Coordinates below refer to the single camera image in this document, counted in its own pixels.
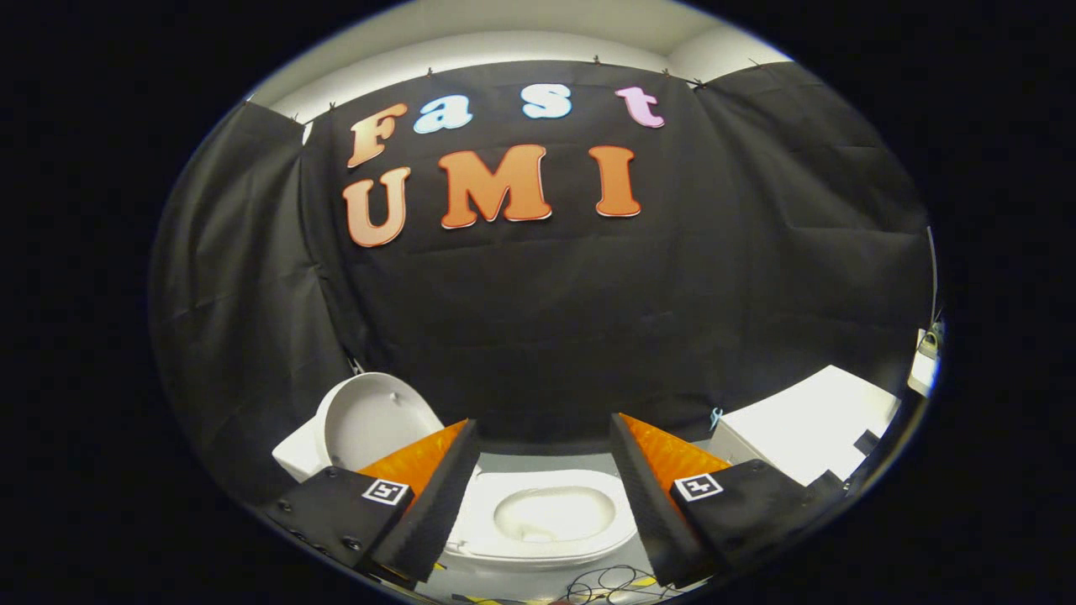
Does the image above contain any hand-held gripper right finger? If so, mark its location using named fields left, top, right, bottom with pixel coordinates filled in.
left=609, top=412, right=841, bottom=589

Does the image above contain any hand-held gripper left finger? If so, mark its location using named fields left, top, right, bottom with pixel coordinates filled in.
left=259, top=418, right=482, bottom=589

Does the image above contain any white toilet lid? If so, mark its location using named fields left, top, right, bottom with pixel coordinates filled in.
left=315, top=372, right=445, bottom=473

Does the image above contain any white toilet seat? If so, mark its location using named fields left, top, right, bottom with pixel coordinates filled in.
left=442, top=468, right=640, bottom=564

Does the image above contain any white toilet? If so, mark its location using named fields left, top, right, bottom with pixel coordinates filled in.
left=272, top=424, right=641, bottom=581

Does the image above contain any light grey ribbed cabinet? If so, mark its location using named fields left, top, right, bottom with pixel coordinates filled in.
left=709, top=366, right=902, bottom=490

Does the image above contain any black backdrop cloth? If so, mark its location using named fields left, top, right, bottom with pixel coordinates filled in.
left=150, top=59, right=936, bottom=505

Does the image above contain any white ledge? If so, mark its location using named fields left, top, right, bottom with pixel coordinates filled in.
left=908, top=332, right=942, bottom=397

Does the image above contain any row of black clips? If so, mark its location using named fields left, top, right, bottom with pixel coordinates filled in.
left=244, top=55, right=762, bottom=127

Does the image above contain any tangle of black cables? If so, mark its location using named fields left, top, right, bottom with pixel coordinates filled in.
left=565, top=565, right=673, bottom=605

